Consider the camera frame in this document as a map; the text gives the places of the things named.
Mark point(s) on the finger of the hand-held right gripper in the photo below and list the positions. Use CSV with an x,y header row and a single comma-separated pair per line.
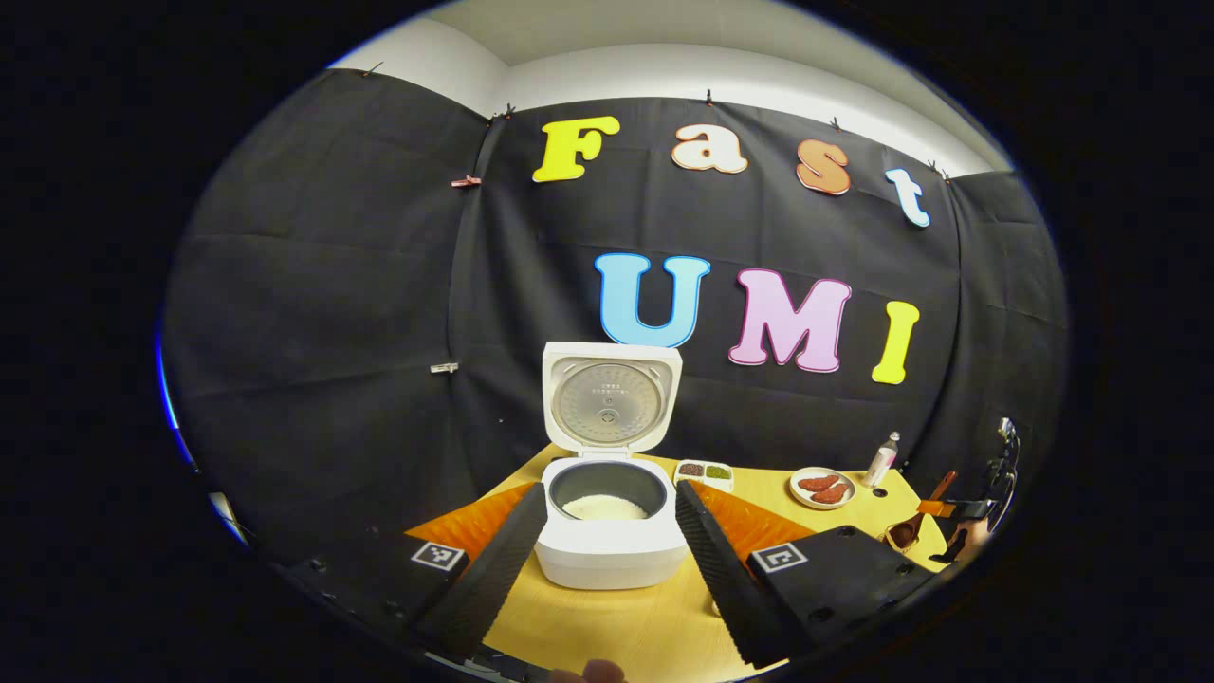
x,y
937,508

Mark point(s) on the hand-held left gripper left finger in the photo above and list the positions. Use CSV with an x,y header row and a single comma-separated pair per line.
x,y
488,574

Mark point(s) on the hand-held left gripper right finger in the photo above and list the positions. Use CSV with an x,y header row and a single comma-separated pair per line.
x,y
726,574

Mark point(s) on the wooden spoon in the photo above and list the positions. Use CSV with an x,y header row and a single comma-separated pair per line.
x,y
906,533

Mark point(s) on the white rice cooker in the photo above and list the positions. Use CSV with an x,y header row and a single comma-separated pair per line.
x,y
607,555

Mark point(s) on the white rice heap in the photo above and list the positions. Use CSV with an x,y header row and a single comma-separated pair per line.
x,y
604,508

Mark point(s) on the small clear bottle pink label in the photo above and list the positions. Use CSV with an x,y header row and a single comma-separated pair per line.
x,y
880,462

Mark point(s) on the white divided dish of grains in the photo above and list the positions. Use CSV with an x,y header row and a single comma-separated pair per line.
x,y
704,471

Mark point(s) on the white round plate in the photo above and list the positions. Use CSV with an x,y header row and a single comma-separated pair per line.
x,y
799,498

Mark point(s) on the brown meat piece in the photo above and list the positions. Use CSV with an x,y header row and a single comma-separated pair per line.
x,y
818,482
831,493

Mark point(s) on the silver clip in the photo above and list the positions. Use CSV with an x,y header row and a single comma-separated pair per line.
x,y
444,367

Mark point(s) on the black backdrop cloth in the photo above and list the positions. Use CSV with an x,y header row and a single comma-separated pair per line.
x,y
313,313

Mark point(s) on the bright light panel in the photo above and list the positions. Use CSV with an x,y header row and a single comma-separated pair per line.
x,y
171,408

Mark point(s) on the pink clip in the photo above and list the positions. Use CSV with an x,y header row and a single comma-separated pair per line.
x,y
466,180

